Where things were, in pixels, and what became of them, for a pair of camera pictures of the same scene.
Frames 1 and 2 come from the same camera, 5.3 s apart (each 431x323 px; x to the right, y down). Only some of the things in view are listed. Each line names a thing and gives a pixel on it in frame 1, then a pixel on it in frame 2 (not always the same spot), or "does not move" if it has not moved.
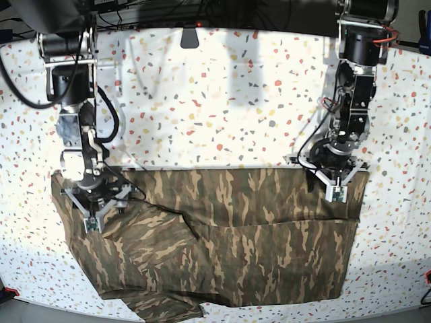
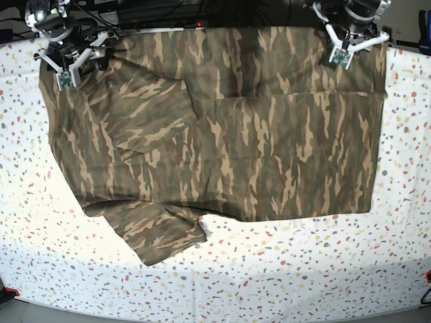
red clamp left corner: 12,290 does not move
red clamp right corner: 427,275 does not move
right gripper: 333,169 to 349,42
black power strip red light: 173,24 does not move
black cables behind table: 264,14 does not move
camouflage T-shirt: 230,236 to 176,126
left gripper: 93,195 to 68,56
